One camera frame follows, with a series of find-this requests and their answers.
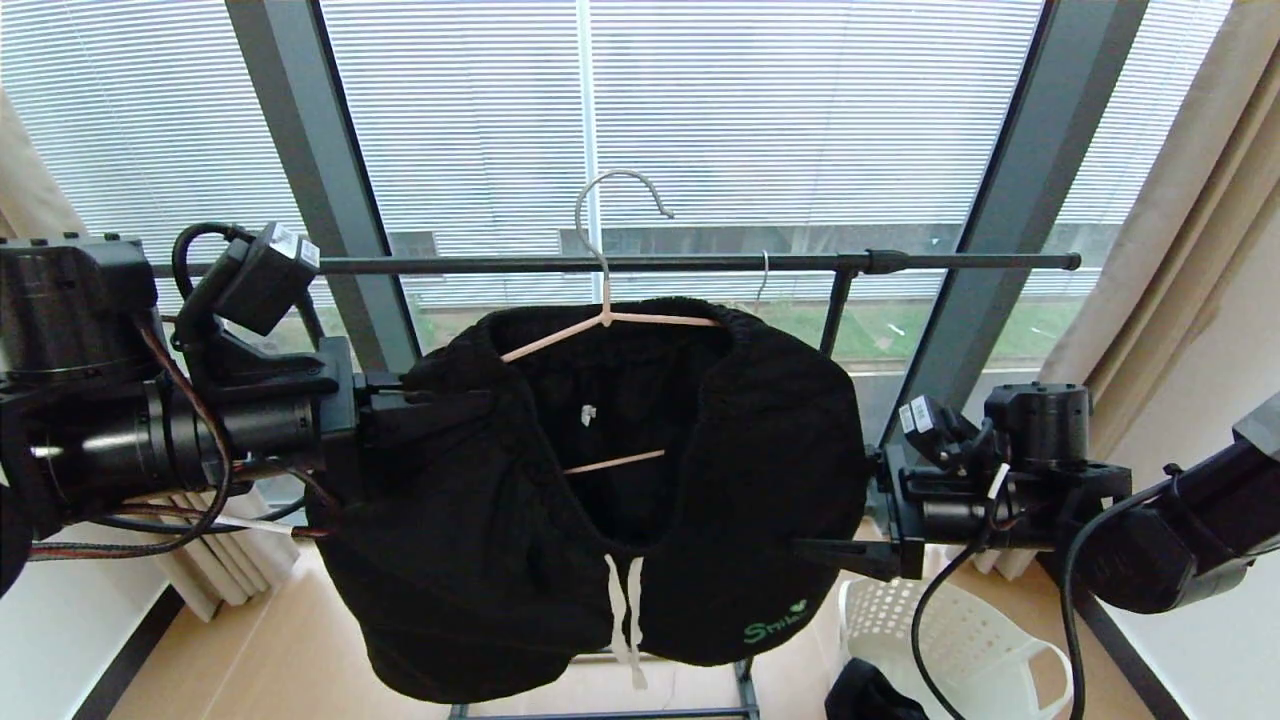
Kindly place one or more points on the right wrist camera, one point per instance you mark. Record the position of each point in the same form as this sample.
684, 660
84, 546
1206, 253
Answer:
930, 425

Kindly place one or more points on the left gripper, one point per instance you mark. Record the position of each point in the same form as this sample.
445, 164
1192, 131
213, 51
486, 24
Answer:
250, 430

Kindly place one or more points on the white laundry basket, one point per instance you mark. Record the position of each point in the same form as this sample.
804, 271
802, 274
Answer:
970, 640

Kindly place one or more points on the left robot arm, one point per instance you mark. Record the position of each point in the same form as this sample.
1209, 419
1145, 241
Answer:
70, 300

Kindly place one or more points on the beige curtain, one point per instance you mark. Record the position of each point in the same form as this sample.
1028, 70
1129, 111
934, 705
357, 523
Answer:
220, 560
1180, 250

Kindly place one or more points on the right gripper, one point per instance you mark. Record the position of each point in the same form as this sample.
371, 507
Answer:
950, 520

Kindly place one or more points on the pink clothes hanger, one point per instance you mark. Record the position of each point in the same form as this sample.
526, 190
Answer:
600, 240
764, 280

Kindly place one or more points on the black clothes rack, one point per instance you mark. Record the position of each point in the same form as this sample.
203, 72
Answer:
700, 263

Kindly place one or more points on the window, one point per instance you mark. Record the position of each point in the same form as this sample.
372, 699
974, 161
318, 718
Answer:
320, 150

